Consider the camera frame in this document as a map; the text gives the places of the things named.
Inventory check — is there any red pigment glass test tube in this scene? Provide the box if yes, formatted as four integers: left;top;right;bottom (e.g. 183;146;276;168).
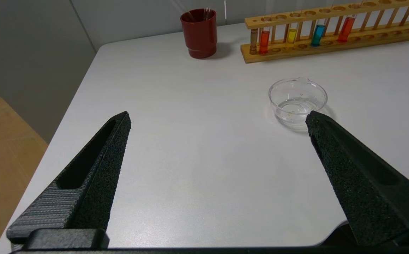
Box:
337;0;357;43
259;16;272;55

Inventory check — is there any clear glass dish with spout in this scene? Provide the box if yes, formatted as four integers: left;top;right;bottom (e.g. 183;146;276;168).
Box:
269;77;328;129

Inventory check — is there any dark red plastic cup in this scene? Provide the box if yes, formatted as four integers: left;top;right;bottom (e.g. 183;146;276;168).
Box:
180;8;217;59

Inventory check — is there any wooden test tube rack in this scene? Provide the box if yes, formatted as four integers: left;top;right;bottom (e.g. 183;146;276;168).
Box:
240;0;409;64

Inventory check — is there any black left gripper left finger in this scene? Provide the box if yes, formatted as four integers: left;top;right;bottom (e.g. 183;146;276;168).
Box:
7;111;132;244

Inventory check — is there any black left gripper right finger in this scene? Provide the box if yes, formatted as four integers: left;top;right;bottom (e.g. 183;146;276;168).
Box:
305;110;409;246

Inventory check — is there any blue pigment glass test tube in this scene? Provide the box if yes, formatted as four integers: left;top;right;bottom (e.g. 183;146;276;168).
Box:
311;7;327;47

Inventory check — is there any yellow pigment glass test tube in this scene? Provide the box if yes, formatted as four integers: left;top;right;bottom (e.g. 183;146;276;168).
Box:
286;14;299;44

